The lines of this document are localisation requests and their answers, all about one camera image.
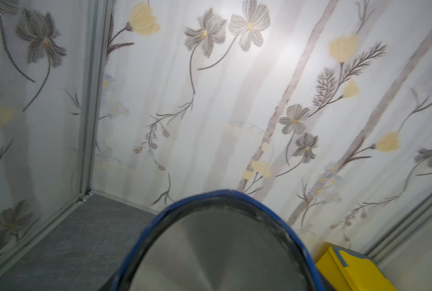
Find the blue thermos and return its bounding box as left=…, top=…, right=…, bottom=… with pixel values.
left=109, top=190, right=324, bottom=291

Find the yellow lidded box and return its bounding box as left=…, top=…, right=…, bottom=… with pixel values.
left=316, top=246, right=396, bottom=291

